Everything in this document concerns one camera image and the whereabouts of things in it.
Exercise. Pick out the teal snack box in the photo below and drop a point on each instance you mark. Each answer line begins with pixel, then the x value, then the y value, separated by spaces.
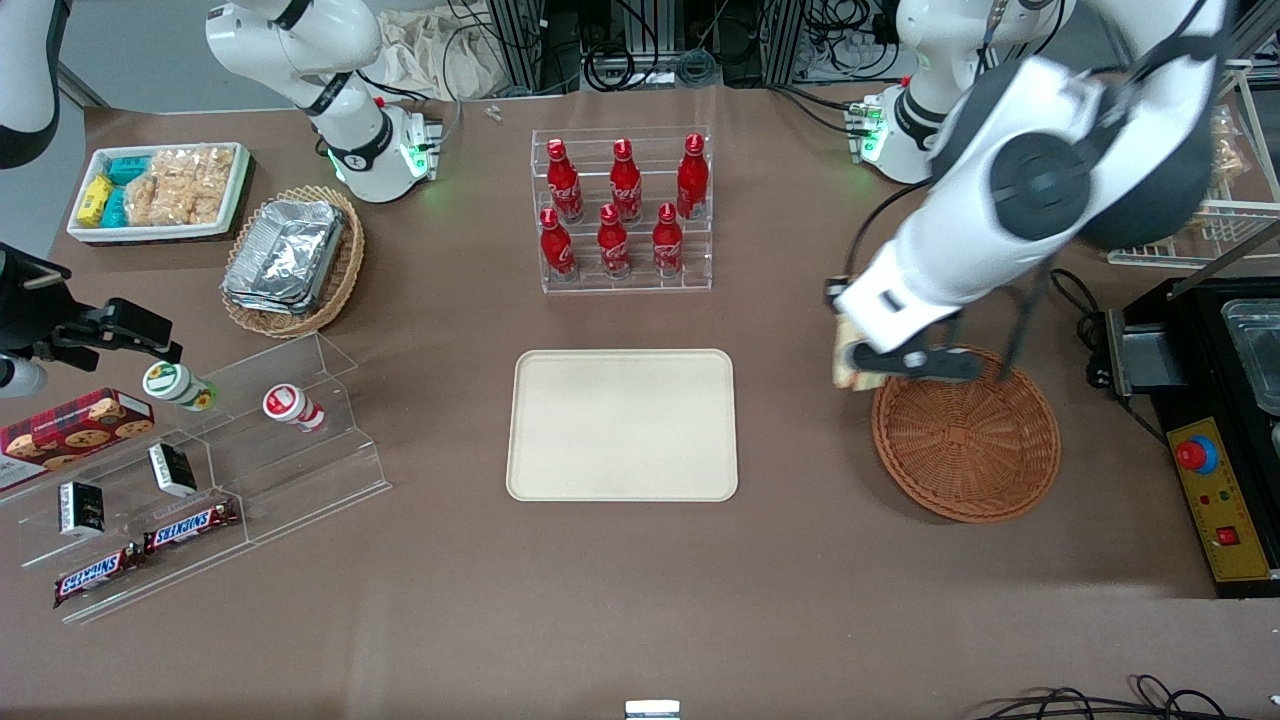
pixel 128 169
pixel 114 208

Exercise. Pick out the clear bagged pastry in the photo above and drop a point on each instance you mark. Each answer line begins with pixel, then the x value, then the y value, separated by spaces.
pixel 1225 150

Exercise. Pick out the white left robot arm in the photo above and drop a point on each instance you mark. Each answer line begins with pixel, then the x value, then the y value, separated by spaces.
pixel 1000 230

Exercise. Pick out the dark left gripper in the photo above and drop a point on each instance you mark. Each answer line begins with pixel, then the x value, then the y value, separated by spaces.
pixel 830 289

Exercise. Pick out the clear acrylic stepped stand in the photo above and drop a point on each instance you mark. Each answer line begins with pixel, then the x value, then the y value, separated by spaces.
pixel 300 480

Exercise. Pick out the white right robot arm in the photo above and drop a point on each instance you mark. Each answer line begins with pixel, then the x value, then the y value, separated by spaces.
pixel 330 60

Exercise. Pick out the light oval wicker basket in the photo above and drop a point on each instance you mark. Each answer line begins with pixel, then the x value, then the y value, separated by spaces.
pixel 345 270

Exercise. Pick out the green cap yogurt bottle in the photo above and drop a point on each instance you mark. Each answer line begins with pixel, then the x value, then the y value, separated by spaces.
pixel 178 386

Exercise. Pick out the clear acrylic bottle rack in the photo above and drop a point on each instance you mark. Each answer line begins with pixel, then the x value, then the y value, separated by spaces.
pixel 690 270

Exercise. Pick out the beige crumpled cloth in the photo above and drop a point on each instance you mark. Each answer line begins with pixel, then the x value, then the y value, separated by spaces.
pixel 430 55

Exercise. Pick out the black box yellow control panel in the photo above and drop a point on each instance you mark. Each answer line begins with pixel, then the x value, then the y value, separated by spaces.
pixel 1225 520

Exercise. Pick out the white rectangular snack bin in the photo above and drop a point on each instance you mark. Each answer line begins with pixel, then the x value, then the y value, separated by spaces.
pixel 160 233

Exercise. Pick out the brown snickers bar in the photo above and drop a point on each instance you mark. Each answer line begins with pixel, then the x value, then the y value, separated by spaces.
pixel 95 577
pixel 190 526

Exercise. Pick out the small black white carton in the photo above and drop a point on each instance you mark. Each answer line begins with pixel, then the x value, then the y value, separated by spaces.
pixel 172 470
pixel 81 509

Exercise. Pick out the grey metal plate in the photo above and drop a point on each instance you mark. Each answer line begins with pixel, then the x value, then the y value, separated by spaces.
pixel 1140 355

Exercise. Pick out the brown round wicker basket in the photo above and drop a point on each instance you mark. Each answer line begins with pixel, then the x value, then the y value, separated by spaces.
pixel 960 450

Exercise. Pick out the small silver device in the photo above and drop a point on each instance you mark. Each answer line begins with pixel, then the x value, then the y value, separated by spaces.
pixel 652 710

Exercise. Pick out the brown table cover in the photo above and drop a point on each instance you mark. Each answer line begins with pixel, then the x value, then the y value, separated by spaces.
pixel 800 600

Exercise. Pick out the red cola bottle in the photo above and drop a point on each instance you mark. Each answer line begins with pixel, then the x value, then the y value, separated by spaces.
pixel 667 243
pixel 613 245
pixel 557 248
pixel 564 185
pixel 626 185
pixel 692 180

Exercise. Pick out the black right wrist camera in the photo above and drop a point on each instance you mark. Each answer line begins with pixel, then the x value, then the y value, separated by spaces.
pixel 137 322

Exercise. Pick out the red emergency stop button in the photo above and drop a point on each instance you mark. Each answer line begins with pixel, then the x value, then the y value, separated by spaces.
pixel 1196 455

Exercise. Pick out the steel pan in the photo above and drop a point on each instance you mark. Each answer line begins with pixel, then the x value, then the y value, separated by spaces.
pixel 1255 350

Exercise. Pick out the clear rice cracker bag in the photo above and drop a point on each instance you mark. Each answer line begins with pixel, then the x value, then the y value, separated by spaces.
pixel 165 205
pixel 195 170

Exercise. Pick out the aluminium foil tray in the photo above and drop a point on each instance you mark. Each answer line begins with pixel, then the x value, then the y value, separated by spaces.
pixel 288 250
pixel 262 304

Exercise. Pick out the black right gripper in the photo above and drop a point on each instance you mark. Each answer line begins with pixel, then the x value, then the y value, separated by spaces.
pixel 22 305

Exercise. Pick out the red cap yogurt bottle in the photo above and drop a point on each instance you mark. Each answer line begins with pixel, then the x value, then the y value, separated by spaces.
pixel 292 407

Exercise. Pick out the yellow snack box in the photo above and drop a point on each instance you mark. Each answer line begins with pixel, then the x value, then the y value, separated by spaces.
pixel 95 200

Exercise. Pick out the cream rectangular tray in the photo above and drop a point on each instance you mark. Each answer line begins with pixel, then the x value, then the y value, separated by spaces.
pixel 622 425

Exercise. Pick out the triangular sandwich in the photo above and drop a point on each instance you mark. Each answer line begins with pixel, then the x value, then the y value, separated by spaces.
pixel 843 370

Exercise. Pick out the red plaid cookie box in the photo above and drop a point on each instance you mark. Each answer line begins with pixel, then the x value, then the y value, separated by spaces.
pixel 70 432

